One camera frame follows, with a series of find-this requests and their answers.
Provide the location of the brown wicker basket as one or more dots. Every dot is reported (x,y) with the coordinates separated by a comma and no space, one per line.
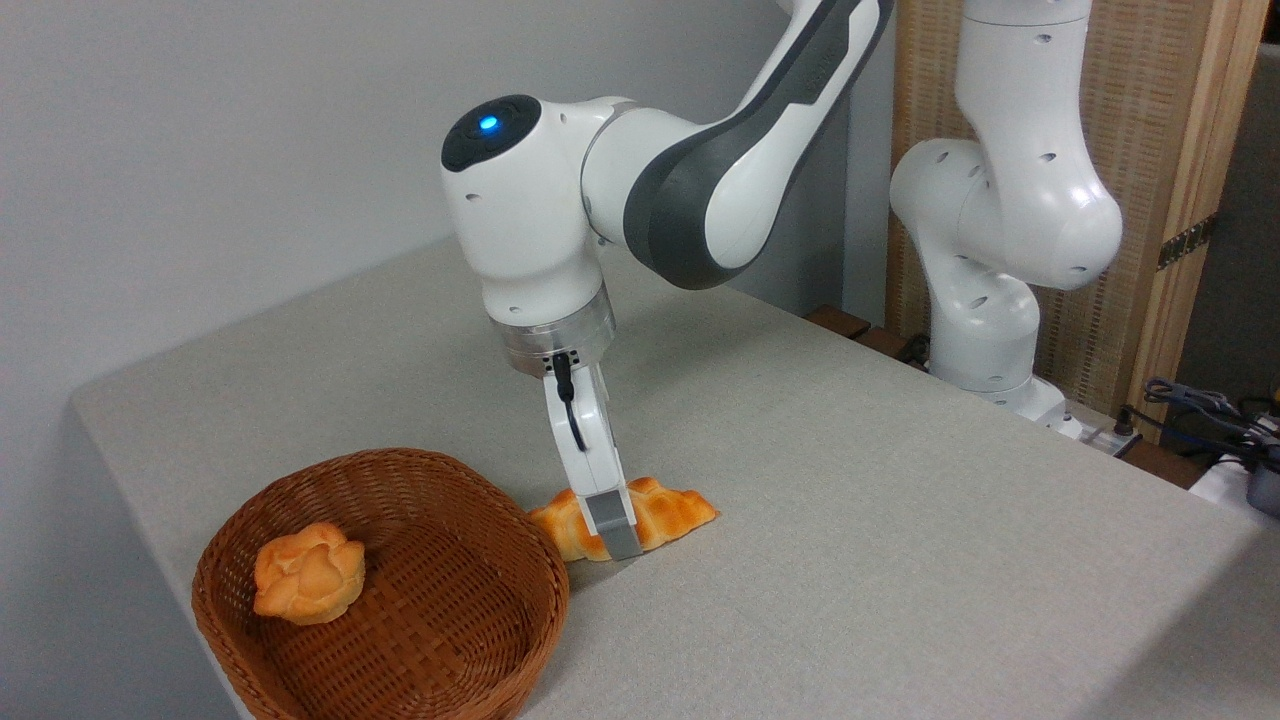
(450,620)

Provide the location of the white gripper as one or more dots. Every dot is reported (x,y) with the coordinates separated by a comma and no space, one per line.
(590,440)

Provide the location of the grey fabric table cover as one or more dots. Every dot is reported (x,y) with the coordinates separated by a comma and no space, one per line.
(850,500)

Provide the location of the wooden woven folding screen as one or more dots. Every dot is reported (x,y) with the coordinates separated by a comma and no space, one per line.
(1150,100)

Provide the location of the round flower-shaped bread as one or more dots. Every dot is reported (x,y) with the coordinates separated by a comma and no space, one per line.
(305,578)

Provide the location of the long braided bread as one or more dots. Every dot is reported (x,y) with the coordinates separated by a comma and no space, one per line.
(675,515)

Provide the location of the grey plastic box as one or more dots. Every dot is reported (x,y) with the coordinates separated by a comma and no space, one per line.
(1265,490)

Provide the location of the white power strip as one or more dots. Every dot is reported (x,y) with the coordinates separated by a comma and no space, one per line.
(1095,432)

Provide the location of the metal screen hinge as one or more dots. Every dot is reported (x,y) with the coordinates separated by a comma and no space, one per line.
(1187,243)

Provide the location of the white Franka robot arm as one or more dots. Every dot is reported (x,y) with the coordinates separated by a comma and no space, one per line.
(520,230)

